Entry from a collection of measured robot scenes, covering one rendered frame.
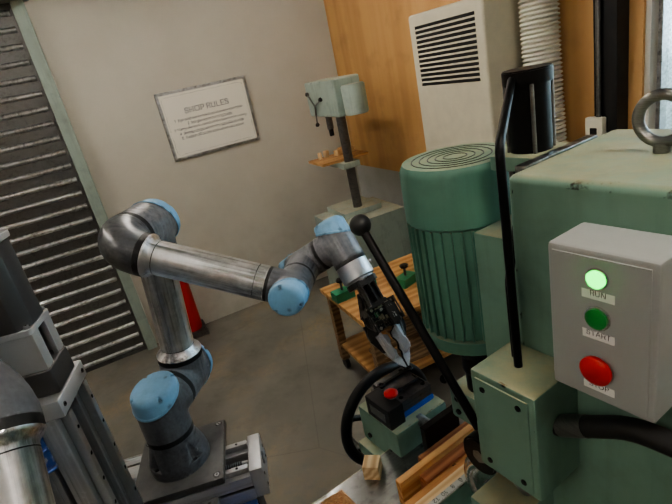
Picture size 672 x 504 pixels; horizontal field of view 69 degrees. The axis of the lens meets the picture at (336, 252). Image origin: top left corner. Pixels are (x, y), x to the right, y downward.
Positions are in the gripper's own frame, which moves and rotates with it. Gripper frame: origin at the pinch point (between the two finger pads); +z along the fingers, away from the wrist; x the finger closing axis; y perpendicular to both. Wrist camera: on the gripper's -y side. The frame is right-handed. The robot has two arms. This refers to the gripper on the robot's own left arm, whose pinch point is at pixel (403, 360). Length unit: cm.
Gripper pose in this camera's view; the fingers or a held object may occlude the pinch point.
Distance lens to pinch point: 111.8
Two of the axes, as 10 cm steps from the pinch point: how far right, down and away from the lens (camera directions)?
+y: 1.2, -2.2, -9.7
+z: 4.8, 8.7, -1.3
